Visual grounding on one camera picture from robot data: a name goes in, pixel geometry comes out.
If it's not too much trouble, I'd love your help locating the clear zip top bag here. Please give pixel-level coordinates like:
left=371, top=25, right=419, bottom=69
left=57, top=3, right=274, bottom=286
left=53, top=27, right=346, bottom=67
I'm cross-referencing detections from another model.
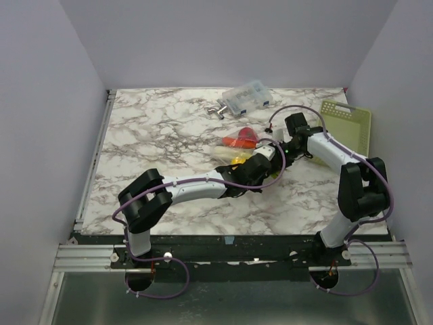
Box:
left=210, top=127, right=286, bottom=187

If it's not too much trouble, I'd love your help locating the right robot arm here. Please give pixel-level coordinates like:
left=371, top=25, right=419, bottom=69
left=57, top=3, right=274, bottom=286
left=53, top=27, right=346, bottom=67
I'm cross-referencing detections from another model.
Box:
left=284, top=113, right=393, bottom=265

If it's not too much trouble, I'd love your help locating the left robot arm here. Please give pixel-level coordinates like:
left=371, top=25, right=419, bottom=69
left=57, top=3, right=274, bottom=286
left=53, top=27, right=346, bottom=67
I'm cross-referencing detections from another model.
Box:
left=118, top=152, right=273, bottom=267

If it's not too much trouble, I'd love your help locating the yellow fake food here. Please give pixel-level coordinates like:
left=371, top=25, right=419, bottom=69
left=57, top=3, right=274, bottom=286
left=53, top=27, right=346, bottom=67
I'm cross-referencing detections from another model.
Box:
left=230, top=156, right=250, bottom=165

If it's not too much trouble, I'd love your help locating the grey fake fish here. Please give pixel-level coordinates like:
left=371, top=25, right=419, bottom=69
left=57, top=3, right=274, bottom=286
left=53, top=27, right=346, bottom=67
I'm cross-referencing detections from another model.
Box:
left=210, top=146, right=253, bottom=165

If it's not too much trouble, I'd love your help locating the orange fake carrot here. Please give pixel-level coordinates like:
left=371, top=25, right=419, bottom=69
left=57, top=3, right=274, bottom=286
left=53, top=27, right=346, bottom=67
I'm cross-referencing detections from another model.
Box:
left=222, top=137, right=258, bottom=149

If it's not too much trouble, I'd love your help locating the red fake tomato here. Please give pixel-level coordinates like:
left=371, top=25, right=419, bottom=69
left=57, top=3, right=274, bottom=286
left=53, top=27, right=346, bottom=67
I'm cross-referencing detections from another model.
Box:
left=237, top=127, right=258, bottom=143

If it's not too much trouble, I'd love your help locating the green plastic basket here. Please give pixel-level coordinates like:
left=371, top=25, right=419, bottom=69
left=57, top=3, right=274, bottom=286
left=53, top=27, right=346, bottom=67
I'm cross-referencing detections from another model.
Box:
left=319, top=100, right=372, bottom=156

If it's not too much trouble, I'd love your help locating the chrome metal faucet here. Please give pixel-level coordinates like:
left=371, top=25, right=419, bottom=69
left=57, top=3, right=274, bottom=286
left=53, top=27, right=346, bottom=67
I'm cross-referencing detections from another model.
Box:
left=206, top=99, right=228, bottom=120

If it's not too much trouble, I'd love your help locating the clear plastic screw box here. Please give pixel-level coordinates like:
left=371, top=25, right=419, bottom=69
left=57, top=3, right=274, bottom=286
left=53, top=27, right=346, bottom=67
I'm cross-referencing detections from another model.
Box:
left=222, top=80, right=273, bottom=116

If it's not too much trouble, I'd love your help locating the blue tape piece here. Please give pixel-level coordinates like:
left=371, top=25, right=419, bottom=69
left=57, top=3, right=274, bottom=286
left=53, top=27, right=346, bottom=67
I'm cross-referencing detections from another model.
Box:
left=224, top=236, right=235, bottom=245

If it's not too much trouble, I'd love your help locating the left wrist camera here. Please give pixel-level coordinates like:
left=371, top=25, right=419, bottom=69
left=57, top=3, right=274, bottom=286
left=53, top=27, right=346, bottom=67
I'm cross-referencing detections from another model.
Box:
left=252, top=144, right=275, bottom=161

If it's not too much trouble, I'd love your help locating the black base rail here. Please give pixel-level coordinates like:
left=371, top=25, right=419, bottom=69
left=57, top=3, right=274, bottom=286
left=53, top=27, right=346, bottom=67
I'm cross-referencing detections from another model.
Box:
left=76, top=235, right=405, bottom=284

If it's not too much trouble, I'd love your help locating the aluminium frame rail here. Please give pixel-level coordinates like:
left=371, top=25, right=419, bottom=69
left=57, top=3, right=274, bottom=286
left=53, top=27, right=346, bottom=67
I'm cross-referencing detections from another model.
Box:
left=53, top=89, right=116, bottom=273

